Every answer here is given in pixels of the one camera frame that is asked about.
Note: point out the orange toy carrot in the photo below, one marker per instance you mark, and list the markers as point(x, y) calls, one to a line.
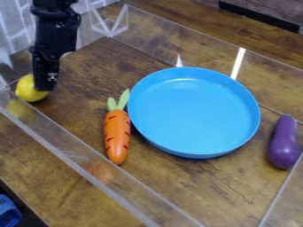
point(118, 129)

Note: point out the blue object at corner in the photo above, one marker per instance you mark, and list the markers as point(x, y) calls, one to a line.
point(10, 213)

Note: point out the clear acrylic barrier wall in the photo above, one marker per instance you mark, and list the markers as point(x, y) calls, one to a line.
point(53, 159)

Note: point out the blue round plastic tray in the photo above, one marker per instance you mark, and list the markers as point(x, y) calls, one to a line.
point(194, 112)

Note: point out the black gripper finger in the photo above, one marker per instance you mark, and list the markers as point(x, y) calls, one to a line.
point(35, 71)
point(47, 75)

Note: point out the yellow toy lemon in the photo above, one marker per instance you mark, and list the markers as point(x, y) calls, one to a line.
point(26, 90)

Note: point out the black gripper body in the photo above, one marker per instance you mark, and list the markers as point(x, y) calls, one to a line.
point(57, 27)

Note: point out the purple toy eggplant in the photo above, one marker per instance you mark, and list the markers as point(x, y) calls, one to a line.
point(284, 150)

